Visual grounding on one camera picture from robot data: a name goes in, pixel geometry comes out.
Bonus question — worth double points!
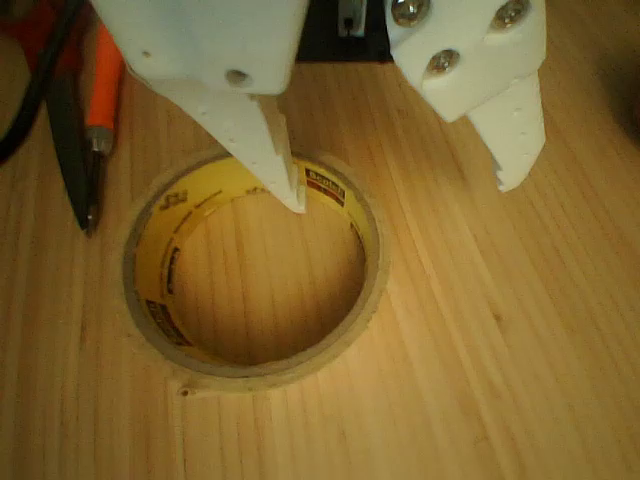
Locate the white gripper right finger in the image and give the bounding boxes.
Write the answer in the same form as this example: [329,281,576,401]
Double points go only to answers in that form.
[384,0,547,194]

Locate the yellow-cored tape roll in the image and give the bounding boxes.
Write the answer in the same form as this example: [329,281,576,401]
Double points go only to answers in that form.
[122,148,394,396]

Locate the red-handled scissors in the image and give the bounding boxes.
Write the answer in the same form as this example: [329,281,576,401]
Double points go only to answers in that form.
[0,9,104,239]

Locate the black cable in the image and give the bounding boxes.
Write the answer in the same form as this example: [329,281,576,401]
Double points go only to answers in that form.
[0,0,87,162]

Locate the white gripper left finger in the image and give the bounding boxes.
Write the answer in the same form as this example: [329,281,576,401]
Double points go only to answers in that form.
[92,0,310,215]

